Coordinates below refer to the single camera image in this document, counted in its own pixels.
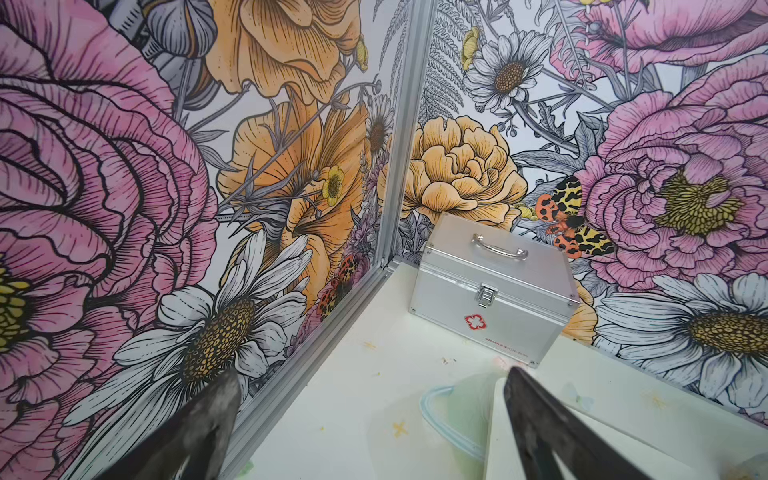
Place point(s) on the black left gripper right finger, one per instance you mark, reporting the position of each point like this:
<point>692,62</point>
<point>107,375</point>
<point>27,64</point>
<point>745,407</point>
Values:
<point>550,439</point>

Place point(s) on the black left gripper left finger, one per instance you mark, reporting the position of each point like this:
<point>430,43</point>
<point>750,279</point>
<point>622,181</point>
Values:
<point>193,443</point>

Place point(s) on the white plastic tray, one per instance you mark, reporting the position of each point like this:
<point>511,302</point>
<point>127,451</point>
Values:
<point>503,462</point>

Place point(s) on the silver metal case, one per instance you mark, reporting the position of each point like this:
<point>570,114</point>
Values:
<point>498,289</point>

